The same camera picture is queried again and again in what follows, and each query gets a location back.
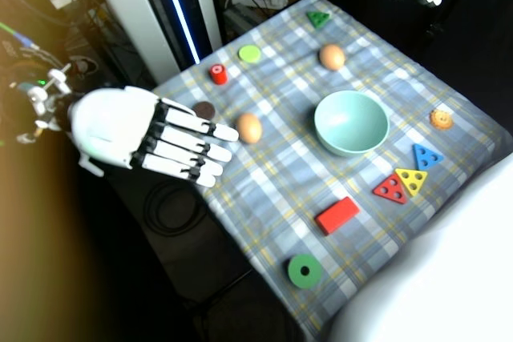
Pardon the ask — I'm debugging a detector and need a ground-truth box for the lime green sandwich cookie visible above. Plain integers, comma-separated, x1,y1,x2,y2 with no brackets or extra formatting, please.
237,44,262,64

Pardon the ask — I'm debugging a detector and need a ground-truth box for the brown egg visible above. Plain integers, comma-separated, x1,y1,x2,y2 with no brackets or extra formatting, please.
235,112,264,145
318,43,346,72

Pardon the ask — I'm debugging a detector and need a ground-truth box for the blue triangle block with holes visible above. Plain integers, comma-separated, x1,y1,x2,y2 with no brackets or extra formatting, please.
412,143,445,171

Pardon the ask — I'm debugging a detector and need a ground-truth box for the yellow triangle block with holes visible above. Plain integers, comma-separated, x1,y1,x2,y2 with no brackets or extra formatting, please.
394,167,429,198

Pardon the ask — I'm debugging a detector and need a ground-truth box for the blue plaid cloth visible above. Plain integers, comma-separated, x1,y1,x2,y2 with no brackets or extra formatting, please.
151,0,513,342

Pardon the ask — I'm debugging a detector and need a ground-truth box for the green triangle block with holes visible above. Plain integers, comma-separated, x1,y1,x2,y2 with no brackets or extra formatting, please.
306,9,332,30

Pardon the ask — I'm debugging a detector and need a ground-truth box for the large blurred white surface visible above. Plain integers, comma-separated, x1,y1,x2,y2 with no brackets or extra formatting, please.
328,155,513,342

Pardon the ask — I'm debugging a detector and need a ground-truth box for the red triangle block with holes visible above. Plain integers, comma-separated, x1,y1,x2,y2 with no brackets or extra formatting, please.
372,173,409,205

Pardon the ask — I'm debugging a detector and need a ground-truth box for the black coiled cable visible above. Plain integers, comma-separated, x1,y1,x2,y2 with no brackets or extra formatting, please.
143,179,210,237

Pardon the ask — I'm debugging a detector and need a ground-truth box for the yellow round biscuit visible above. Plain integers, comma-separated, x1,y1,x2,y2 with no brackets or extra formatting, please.
429,108,454,131

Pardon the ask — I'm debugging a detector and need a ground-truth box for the white column with blue light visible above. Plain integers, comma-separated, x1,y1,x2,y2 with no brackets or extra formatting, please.
79,0,224,85

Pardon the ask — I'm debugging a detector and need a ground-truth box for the mint green bowl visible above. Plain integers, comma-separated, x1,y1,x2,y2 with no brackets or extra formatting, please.
313,90,390,158

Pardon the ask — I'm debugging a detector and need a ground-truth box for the green ring block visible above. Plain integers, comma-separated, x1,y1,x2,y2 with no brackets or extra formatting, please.
286,253,324,290

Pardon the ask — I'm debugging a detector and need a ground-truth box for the red cylinder block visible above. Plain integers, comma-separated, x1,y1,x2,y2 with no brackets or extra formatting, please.
208,63,229,86

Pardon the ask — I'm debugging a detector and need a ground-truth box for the dark brown sandwich cookie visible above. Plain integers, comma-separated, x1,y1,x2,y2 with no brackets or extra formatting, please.
191,100,216,121

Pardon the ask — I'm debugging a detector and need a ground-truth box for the red rectangular block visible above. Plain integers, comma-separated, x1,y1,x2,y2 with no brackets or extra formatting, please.
314,195,362,236

